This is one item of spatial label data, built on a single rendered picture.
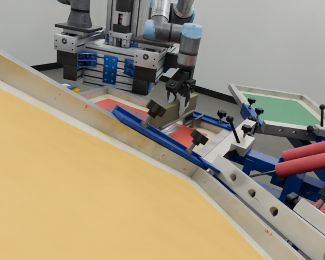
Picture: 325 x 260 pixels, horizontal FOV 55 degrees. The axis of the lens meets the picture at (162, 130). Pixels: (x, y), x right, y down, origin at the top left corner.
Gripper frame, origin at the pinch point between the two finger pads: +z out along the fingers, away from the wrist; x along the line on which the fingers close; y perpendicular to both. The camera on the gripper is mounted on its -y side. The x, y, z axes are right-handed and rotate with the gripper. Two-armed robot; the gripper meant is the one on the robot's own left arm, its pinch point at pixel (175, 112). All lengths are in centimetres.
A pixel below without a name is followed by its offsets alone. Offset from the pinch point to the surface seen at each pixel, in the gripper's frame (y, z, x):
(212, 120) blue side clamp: 26.9, 9.1, -7.9
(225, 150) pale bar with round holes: -6.2, 4.9, -26.1
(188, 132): 14.3, 13.7, -1.7
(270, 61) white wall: 380, 32, 37
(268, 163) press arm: -3.1, 5.3, -41.6
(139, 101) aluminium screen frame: 25.2, 11.9, 34.2
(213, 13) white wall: 380, -19, 142
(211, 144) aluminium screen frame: 4.7, 10.1, -16.8
